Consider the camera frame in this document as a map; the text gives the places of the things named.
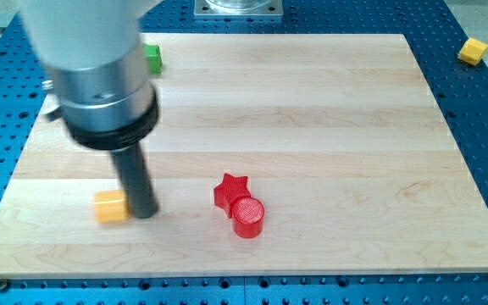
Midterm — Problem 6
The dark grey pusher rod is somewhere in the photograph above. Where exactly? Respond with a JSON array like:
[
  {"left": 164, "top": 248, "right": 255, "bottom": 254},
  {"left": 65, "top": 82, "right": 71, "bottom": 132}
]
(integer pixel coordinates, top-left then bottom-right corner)
[{"left": 110, "top": 142, "right": 158, "bottom": 219}]

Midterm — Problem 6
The red star block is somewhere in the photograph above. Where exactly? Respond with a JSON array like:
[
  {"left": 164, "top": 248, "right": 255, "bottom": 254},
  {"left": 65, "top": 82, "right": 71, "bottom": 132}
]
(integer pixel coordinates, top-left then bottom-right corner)
[{"left": 213, "top": 173, "right": 251, "bottom": 219}]

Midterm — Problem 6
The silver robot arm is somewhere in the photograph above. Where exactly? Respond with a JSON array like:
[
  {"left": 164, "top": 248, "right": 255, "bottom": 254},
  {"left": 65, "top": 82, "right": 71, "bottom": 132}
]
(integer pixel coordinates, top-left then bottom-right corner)
[{"left": 18, "top": 0, "right": 159, "bottom": 219}]

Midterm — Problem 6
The yellow heart block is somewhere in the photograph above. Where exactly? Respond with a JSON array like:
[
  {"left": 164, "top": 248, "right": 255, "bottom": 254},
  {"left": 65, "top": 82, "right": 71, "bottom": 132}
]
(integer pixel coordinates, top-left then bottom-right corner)
[{"left": 93, "top": 190, "right": 130, "bottom": 223}]

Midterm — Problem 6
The green cube block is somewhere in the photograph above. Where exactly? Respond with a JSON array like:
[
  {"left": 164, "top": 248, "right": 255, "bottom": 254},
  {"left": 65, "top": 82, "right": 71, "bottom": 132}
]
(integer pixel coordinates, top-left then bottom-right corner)
[{"left": 143, "top": 44, "right": 163, "bottom": 75}]

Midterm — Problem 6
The red cylinder block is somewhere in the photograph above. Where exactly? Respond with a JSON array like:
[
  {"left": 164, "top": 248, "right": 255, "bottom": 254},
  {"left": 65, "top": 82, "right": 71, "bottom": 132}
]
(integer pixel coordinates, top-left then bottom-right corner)
[{"left": 232, "top": 197, "right": 265, "bottom": 239}]

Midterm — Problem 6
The wooden board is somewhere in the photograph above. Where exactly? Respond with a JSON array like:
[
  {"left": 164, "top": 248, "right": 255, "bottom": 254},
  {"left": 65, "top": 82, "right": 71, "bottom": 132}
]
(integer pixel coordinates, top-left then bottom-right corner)
[{"left": 0, "top": 33, "right": 488, "bottom": 279}]

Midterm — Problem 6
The yellow block off board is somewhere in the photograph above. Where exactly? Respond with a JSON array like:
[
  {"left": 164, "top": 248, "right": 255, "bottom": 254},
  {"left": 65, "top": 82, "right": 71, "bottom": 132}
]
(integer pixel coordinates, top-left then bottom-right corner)
[{"left": 457, "top": 38, "right": 488, "bottom": 66}]

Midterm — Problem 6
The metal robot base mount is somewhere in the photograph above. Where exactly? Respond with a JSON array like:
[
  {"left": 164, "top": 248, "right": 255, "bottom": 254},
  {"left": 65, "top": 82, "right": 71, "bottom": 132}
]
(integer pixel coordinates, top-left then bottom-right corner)
[{"left": 194, "top": 0, "right": 284, "bottom": 17}]

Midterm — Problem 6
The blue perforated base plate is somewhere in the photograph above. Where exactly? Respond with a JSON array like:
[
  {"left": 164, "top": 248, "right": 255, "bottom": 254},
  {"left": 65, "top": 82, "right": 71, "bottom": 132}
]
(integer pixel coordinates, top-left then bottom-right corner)
[{"left": 0, "top": 1, "right": 488, "bottom": 304}]

